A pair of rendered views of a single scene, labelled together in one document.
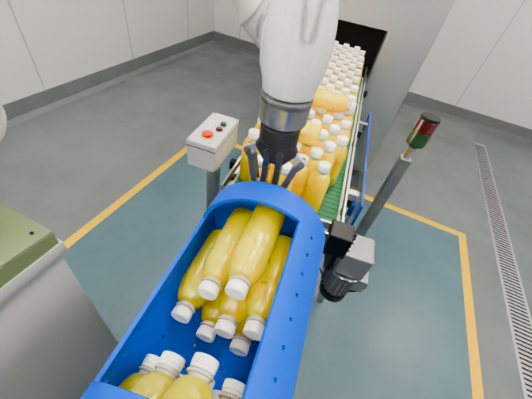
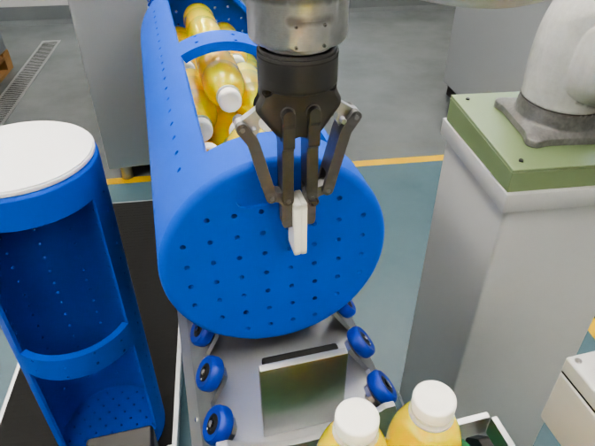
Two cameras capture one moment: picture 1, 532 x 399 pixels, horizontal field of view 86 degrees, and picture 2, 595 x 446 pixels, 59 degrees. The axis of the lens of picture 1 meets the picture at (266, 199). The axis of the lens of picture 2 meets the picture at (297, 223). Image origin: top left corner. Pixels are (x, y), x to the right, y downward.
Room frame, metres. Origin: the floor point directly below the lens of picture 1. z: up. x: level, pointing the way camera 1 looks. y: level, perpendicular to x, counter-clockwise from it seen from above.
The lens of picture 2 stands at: (0.91, -0.20, 1.52)
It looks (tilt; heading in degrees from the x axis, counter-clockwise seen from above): 37 degrees down; 156
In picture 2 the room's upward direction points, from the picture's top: straight up
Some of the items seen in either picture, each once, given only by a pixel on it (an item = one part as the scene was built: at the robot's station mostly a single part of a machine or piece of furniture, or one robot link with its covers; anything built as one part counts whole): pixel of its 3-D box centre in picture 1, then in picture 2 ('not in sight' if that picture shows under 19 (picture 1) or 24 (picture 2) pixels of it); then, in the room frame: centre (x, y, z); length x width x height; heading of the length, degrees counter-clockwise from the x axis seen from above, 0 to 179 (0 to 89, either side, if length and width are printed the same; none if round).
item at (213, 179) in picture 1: (211, 237); not in sight; (0.81, 0.22, 0.50); 0.04 x 0.04 x 1.00; 81
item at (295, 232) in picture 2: not in sight; (294, 223); (0.47, 0.00, 1.16); 0.03 x 0.01 x 0.07; 171
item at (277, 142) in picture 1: (277, 142); (297, 90); (0.47, 0.00, 1.32); 0.08 x 0.07 x 0.09; 81
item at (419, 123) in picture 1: (426, 125); not in sight; (0.88, -0.45, 1.23); 0.06 x 0.06 x 0.04
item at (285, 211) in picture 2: not in sight; (278, 206); (0.47, -0.02, 1.19); 0.03 x 0.01 x 0.05; 81
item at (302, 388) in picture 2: not in sight; (301, 388); (0.56, -0.03, 0.99); 0.10 x 0.02 x 0.12; 81
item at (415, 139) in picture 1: (419, 137); not in sight; (0.88, -0.45, 1.18); 0.06 x 0.06 x 0.05
